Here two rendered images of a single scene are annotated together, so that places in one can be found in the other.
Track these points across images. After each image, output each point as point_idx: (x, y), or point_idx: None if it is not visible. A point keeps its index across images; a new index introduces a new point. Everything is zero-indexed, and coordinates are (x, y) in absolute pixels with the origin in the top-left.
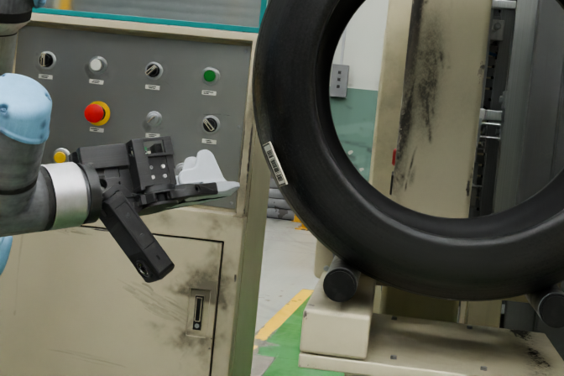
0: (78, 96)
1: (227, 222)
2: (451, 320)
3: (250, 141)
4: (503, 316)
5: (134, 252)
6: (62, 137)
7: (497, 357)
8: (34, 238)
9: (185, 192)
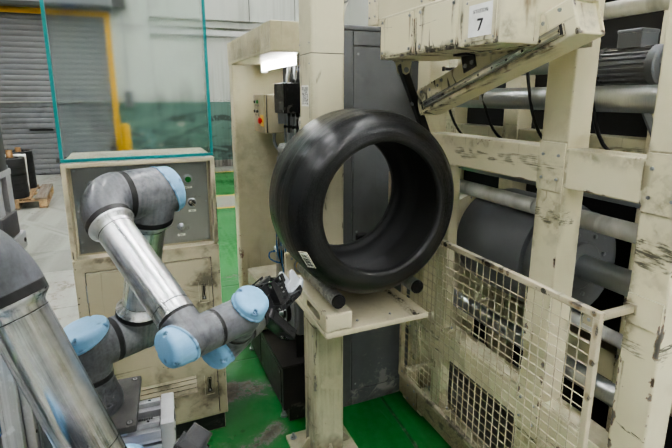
0: None
1: (211, 247)
2: None
3: (216, 208)
4: None
5: (280, 331)
6: None
7: (384, 302)
8: (109, 279)
9: (296, 297)
